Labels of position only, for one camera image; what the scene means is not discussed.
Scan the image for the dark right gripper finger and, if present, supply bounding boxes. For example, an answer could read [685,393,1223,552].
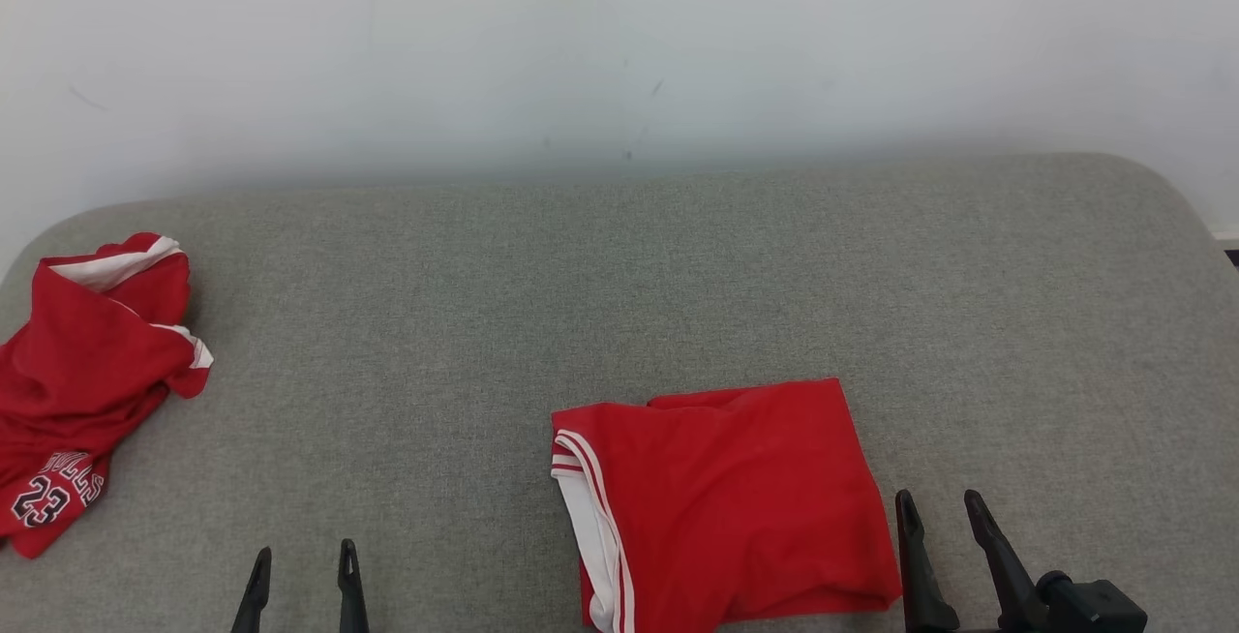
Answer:
[894,489,961,633]
[964,489,1044,633]

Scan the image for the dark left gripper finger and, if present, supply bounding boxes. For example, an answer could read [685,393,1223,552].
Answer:
[337,538,371,633]
[230,547,273,633]

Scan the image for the red Bulls 23 jersey top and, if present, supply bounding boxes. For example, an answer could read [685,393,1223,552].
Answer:
[550,378,903,633]

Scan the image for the red Bulls 23 shorts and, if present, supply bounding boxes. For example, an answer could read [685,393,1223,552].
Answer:
[0,232,214,559]

